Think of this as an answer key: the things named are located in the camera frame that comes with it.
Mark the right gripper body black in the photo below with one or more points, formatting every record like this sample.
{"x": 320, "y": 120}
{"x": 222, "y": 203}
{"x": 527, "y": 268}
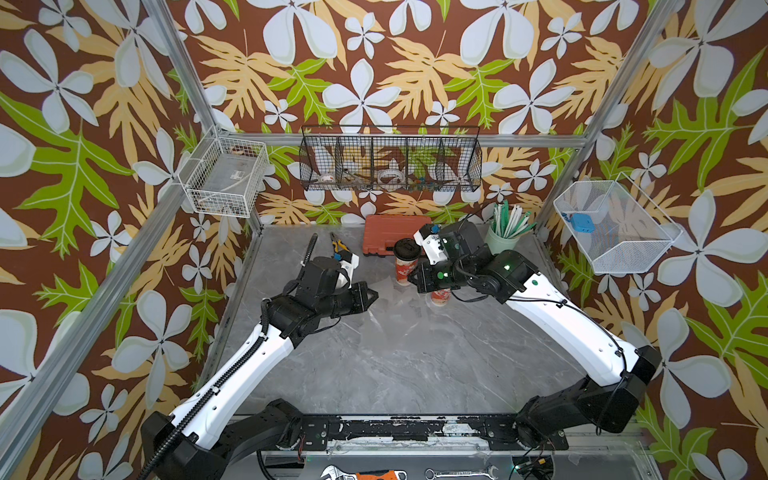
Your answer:
{"x": 443, "y": 276}

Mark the clear plastic carrier bag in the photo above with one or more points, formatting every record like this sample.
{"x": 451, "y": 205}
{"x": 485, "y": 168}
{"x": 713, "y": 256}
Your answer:
{"x": 395, "y": 325}

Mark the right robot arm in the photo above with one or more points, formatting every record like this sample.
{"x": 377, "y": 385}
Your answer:
{"x": 617, "y": 372}

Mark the white wire basket left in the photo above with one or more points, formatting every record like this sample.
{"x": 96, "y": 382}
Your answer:
{"x": 223, "y": 175}

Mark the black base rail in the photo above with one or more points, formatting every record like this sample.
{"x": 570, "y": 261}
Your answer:
{"x": 495, "y": 432}

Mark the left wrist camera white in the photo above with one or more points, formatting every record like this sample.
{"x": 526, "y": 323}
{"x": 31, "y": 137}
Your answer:
{"x": 348, "y": 263}

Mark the red plastic tool case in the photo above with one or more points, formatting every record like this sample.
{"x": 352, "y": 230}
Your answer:
{"x": 382, "y": 231}

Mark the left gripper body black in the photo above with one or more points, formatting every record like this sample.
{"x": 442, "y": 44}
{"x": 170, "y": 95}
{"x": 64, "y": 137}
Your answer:
{"x": 339, "y": 302}

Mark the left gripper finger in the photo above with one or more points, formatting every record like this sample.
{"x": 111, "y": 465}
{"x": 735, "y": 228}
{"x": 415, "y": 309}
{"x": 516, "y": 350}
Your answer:
{"x": 309, "y": 250}
{"x": 362, "y": 298}

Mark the red cup black lid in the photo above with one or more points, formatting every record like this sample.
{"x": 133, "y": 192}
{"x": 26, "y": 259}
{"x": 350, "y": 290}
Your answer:
{"x": 406, "y": 252}
{"x": 440, "y": 297}

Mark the black wire basket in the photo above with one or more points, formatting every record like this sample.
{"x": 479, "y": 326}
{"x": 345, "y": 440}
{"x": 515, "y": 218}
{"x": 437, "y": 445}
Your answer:
{"x": 413, "y": 158}

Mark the yellow handled pliers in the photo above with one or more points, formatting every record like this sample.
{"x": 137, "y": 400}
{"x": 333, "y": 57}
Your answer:
{"x": 341, "y": 252}

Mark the adjustable wrench orange handle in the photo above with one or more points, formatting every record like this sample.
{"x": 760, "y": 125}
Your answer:
{"x": 332, "y": 472}

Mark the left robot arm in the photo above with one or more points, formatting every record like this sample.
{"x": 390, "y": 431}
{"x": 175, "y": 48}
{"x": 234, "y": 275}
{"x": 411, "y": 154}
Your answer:
{"x": 199, "y": 439}

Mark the silver combination wrench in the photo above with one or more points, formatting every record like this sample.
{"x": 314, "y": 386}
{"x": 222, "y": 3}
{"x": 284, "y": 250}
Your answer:
{"x": 489, "y": 472}

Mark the white mesh basket right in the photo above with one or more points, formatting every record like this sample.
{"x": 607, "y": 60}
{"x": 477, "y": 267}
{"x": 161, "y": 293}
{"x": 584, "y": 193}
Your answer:
{"x": 632, "y": 232}

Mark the white green straws bundle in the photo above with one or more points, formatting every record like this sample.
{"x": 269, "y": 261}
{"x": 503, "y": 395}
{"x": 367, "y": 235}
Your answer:
{"x": 510, "y": 222}

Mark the blue object in basket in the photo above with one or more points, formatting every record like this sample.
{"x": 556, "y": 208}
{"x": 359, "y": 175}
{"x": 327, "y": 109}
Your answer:
{"x": 582, "y": 223}

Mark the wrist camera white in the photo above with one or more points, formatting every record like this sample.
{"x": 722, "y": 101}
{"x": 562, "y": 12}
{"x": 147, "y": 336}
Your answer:
{"x": 428, "y": 238}
{"x": 348, "y": 263}

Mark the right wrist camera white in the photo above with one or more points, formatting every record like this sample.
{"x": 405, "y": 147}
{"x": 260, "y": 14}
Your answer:
{"x": 428, "y": 238}

